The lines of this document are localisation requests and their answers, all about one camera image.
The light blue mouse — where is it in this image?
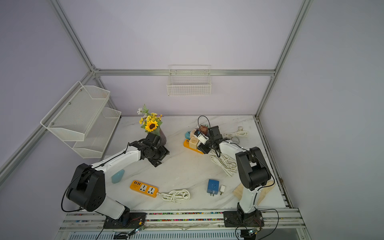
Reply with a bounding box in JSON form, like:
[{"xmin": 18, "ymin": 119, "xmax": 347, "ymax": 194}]
[{"xmin": 111, "ymin": 170, "xmax": 125, "ymax": 184}]

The aluminium front rail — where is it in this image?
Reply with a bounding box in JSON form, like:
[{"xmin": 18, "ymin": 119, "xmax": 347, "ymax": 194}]
[{"xmin": 55, "ymin": 209, "xmax": 311, "ymax": 240}]

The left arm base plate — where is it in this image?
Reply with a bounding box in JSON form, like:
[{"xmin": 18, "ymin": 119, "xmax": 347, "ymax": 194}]
[{"xmin": 104, "ymin": 212, "xmax": 147, "ymax": 229}]

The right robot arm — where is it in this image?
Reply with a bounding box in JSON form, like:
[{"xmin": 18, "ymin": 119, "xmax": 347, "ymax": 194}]
[{"xmin": 194, "ymin": 125, "xmax": 274, "ymax": 216}]

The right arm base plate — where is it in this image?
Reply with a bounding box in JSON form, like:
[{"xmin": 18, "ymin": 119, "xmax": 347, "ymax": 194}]
[{"xmin": 223, "ymin": 211, "xmax": 265, "ymax": 228}]

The sunflower bouquet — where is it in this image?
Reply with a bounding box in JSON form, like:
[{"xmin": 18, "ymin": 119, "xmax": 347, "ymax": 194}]
[{"xmin": 137, "ymin": 104, "xmax": 163, "ymax": 138}]

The brown cube adapter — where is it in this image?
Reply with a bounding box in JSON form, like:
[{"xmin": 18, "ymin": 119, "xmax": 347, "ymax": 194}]
[{"xmin": 199, "ymin": 125, "xmax": 209, "ymax": 136}]

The teal power strip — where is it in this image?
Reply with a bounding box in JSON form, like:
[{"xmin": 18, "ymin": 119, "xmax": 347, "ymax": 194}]
[{"xmin": 185, "ymin": 131, "xmax": 191, "ymax": 140}]

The white two-tier mesh shelf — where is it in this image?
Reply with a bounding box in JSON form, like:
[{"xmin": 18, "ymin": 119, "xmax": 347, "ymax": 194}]
[{"xmin": 41, "ymin": 82, "xmax": 121, "ymax": 159}]

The orange power strip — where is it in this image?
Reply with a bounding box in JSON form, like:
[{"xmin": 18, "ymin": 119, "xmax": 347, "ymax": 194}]
[
  {"xmin": 130, "ymin": 180, "xmax": 159, "ymax": 198},
  {"xmin": 182, "ymin": 139, "xmax": 205, "ymax": 155}
]

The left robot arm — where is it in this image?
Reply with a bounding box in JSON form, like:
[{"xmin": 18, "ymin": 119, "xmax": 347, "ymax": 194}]
[{"xmin": 64, "ymin": 133, "xmax": 170, "ymax": 226}]

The blue cube plug adapter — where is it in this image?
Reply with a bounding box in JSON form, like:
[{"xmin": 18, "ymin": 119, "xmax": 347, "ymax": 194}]
[{"xmin": 207, "ymin": 179, "xmax": 220, "ymax": 196}]

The dark grey ribbed vase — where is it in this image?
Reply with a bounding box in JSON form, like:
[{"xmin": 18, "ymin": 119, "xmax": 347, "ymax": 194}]
[{"xmin": 159, "ymin": 128, "xmax": 167, "ymax": 146}]

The pink butterfly cube adapter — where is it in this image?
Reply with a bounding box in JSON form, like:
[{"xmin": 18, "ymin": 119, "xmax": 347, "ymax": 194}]
[{"xmin": 190, "ymin": 129, "xmax": 196, "ymax": 139}]

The beige work glove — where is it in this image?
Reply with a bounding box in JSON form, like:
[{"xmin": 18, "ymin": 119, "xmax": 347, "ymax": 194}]
[{"xmin": 233, "ymin": 180, "xmax": 275, "ymax": 205}]

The white wire wall basket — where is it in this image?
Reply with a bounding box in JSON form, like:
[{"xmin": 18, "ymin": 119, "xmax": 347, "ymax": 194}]
[{"xmin": 167, "ymin": 65, "xmax": 212, "ymax": 97}]

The beige cube plug adapter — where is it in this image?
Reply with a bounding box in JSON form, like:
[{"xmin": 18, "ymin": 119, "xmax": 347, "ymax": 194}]
[{"xmin": 189, "ymin": 137, "xmax": 200, "ymax": 150}]

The small white plug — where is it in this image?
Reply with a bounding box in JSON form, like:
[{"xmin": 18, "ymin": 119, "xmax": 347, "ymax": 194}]
[{"xmin": 219, "ymin": 185, "xmax": 226, "ymax": 195}]

